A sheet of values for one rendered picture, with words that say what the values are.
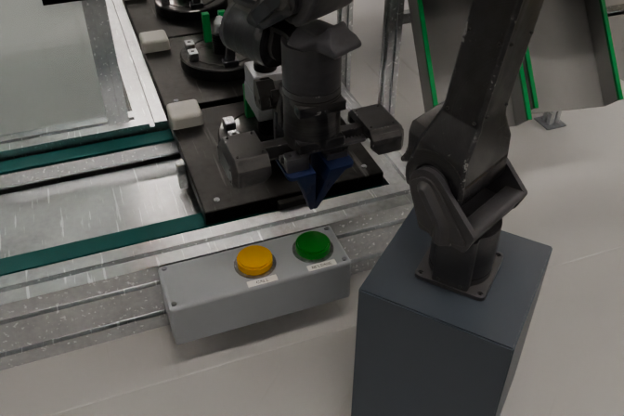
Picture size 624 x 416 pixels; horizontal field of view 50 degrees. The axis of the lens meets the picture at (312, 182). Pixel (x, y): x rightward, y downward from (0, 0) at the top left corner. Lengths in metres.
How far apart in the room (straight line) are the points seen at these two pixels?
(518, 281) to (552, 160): 0.54
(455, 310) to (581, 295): 0.36
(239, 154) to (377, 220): 0.26
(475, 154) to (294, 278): 0.30
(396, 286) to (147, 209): 0.43
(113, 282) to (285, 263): 0.19
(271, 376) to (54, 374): 0.25
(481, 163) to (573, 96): 0.52
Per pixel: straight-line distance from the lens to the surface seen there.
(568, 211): 1.06
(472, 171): 0.54
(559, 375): 0.84
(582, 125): 1.27
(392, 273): 0.62
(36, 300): 0.79
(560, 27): 1.07
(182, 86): 1.09
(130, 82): 1.14
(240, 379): 0.79
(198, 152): 0.93
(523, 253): 0.66
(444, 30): 0.98
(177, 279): 0.76
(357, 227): 0.84
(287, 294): 0.77
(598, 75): 1.08
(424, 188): 0.54
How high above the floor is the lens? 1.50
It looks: 38 degrees down
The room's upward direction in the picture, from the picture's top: straight up
